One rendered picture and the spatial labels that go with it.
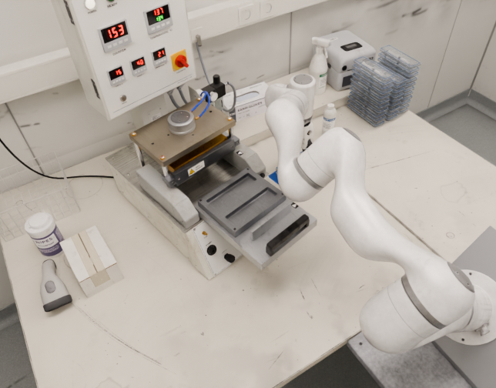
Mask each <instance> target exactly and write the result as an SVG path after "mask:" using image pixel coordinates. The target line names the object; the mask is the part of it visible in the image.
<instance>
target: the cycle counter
mask: <svg viewBox="0 0 496 388"><path fill-rule="evenodd" d="M104 33H105V36H106V40H107V41H110V40H112V39H114V38H118V37H119V36H122V35H124V34H125V30H124V27H123V24H119V25H116V26H114V27H111V28H108V29H106V30H104Z"/></svg>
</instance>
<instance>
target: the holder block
mask: <svg viewBox="0 0 496 388"><path fill-rule="evenodd" d="M285 200H286V196H285V195H284V194H283V193H282V191H281V190H279V189H278V188H277V187H276V186H274V185H272V184H271V183H270V182H268V181H266V180H265V179H264V178H263V177H261V176H260V175H258V174H257V173H255V172H254V171H253V170H252V169H250V168H248V167H247V168H246V169H244V170H243V171H242V172H240V173H238V174H237V175H235V176H234V177H232V178H231V179H229V180H227V181H226V182H224V183H223V184H222V185H220V186H218V187H217V188H215V189H214V190H213V191H211V192H209V193H208V194H206V195H205V196H204V197H202V198H201V199H199V200H197V202H198V206H199V207H200V208H201V209H202V210H203V211H205V212H206V213H207V214H208V215H209V216H211V217H212V218H213V219H214V220H216V221H217V222H218V223H219V224H220V225H221V226H222V227H223V228H224V229H226V230H227V231H228V232H229V233H230V234H232V235H233V236H234V237H235V238H236V237H237V236H238V235H239V234H241V233H242V232H244V231H245V230H247V229H248V228H250V227H251V226H252V225H253V224H254V223H256V222H257V221H259V220H260V219H262V218H263V217H264V216H265V215H266V214H268V213H269V212H271V211H272V210H273V209H275V208H276V207H277V206H278V205H280V204H281V203H282V202H284V201H285Z"/></svg>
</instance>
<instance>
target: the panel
mask: <svg viewBox="0 0 496 388"><path fill-rule="evenodd" d="M192 231H193V235H194V236H195V238H196V241H197V242H198V244H199V247H200V249H201V251H202V253H203V255H204V257H205V259H206V261H207V264H208V266H209V268H210V270H211V272H212V274H213V276H214V277H215V276H216V275H218V274H219V273H221V272H222V271H223V270H224V269H225V268H226V267H228V266H229V265H230V264H232V263H229V262H227V261H226V259H224V255H226V254H227V253H228V254H232V255H234V256H235V261H236V260H237V259H239V258H240V257H241V256H242V255H243V254H242V253H241V252H240V251H238V250H237V249H236V248H235V247H234V246H232V245H231V244H230V243H229V242H228V241H227V240H225V239H224V238H223V237H222V236H221V235H220V234H219V233H218V232H217V231H216V230H215V229H213V228H212V227H211V226H210V225H209V224H207V223H206V222H205V221H204V220H203V221H202V222H201V223H200V224H198V225H197V226H195V227H194V228H192ZM211 246H215V247H216V253H215V254H214V255H210V254H209V253H208V249H209V247H211ZM235 261H234V262H235Z"/></svg>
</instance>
